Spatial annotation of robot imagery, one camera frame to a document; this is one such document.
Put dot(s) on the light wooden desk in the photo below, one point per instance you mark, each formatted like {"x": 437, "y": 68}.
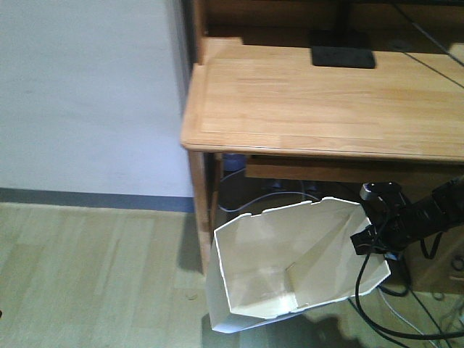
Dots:
{"x": 254, "y": 90}

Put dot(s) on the wooden drawer cabinet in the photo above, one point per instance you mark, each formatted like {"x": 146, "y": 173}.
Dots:
{"x": 438, "y": 275}

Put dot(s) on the black monitor stand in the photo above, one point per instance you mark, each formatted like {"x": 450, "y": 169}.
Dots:
{"x": 341, "y": 45}

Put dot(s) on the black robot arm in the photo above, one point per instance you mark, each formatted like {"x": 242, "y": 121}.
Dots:
{"x": 440, "y": 211}

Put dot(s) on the wooden pull-out keyboard tray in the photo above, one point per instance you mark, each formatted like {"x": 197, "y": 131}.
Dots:
{"x": 353, "y": 171}

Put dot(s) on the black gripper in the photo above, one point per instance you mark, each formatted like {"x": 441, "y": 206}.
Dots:
{"x": 387, "y": 234}

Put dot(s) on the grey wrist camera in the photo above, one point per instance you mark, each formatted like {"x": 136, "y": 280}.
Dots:
{"x": 390, "y": 193}

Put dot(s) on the white plastic trash bin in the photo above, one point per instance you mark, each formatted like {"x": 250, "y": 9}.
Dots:
{"x": 275, "y": 265}

